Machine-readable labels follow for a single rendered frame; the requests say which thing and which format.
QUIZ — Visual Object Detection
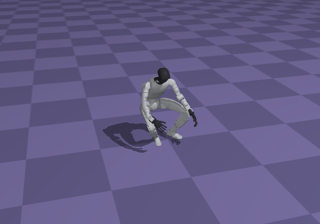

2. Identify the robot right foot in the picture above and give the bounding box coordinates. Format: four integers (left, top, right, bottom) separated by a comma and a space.
154, 136, 162, 146

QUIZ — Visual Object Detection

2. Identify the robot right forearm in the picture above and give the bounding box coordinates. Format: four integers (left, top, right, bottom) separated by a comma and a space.
141, 101, 154, 122

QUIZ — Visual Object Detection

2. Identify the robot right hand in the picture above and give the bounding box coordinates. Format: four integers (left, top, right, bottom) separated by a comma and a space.
150, 116, 167, 133

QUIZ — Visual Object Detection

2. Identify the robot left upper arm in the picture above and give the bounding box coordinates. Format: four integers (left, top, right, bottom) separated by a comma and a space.
168, 79, 184, 101

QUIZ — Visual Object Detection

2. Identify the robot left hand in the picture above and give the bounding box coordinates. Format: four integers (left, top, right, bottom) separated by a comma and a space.
188, 109, 197, 127

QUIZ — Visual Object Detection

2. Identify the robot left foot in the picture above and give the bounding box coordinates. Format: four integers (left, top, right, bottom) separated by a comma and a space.
166, 129, 183, 139

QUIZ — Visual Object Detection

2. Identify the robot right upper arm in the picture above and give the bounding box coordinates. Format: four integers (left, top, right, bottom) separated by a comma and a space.
141, 81, 151, 107

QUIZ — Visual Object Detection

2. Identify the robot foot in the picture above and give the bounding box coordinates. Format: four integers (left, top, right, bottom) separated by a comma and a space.
166, 129, 183, 139
154, 136, 162, 146

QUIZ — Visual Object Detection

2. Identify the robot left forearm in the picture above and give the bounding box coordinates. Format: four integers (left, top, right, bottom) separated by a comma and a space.
180, 95, 193, 114

